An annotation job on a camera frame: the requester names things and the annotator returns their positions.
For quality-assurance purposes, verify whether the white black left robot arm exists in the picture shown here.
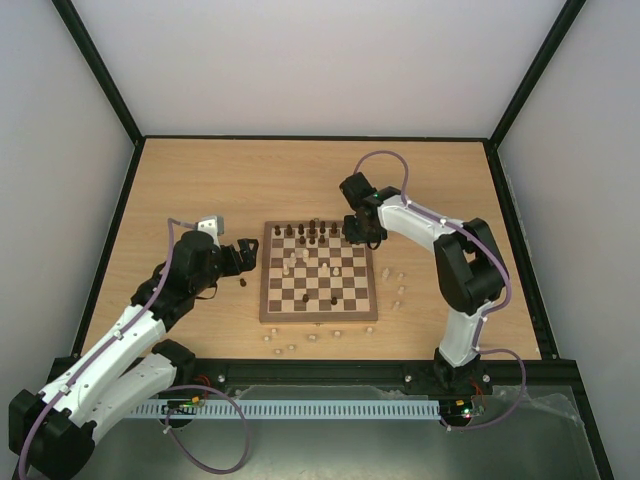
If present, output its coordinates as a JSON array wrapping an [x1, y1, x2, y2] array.
[[8, 229, 259, 479]]

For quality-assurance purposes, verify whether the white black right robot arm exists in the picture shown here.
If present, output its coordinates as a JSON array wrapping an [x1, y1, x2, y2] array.
[[339, 172, 511, 392]]

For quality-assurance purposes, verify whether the wooden chess board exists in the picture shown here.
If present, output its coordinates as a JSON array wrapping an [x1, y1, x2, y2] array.
[[259, 219, 378, 324]]

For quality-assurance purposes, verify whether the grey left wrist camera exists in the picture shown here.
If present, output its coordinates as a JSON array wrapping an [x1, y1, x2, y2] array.
[[196, 215, 224, 236]]

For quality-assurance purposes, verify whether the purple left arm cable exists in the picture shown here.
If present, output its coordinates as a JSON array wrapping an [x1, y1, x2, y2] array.
[[16, 216, 251, 480]]

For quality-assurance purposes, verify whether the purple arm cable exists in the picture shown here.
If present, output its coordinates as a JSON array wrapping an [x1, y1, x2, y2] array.
[[16, 216, 251, 480], [355, 151, 529, 432]]

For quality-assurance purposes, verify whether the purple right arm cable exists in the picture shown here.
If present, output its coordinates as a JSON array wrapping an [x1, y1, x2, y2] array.
[[355, 151, 529, 432]]

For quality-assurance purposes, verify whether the light blue cable duct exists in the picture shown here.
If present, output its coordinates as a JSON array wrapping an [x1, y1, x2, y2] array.
[[128, 399, 441, 421]]

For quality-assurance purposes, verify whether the black frame post left rear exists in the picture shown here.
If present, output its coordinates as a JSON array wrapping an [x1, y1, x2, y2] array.
[[52, 0, 144, 146]]

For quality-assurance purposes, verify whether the black frame post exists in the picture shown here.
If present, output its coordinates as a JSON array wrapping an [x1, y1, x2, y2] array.
[[52, 0, 144, 146], [489, 0, 587, 149]]

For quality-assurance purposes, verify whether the black frame post right rear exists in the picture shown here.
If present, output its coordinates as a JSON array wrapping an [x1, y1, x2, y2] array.
[[489, 0, 587, 149]]

